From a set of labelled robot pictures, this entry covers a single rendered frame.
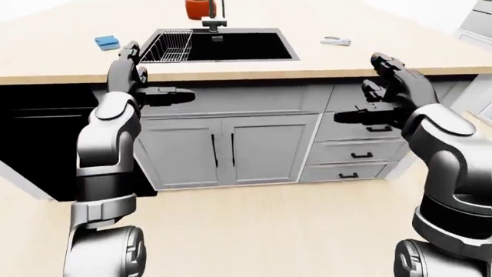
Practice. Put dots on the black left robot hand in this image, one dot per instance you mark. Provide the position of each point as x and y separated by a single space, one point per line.
122 72

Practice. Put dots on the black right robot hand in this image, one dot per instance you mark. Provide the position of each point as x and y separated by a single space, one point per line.
399 86

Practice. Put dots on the black sink faucet spout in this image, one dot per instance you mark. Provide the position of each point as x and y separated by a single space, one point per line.
214 17

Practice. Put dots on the black kitchen sink basin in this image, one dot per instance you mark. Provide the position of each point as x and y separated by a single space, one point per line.
234 46

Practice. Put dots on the blue sponge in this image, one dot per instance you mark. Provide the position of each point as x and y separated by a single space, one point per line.
106 42

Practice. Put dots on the grey drawer with tall front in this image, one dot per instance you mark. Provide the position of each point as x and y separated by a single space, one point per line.
357 131

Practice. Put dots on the small white blue object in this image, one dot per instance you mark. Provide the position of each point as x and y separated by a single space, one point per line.
336 41

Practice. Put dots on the grey drawer with medium front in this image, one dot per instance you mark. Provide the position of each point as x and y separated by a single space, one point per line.
355 154

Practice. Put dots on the red orange pot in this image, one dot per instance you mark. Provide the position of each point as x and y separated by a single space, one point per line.
198 9

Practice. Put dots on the grey background cabinet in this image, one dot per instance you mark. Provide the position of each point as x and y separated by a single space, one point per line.
474 21

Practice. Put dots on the grey cabinet door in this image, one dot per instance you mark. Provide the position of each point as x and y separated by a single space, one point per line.
267 148
180 153

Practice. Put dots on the grey drawer with short front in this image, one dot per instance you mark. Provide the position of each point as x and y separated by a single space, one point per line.
346 173

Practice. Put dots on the grey false drawer panel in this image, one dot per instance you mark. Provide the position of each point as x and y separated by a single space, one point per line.
246 98

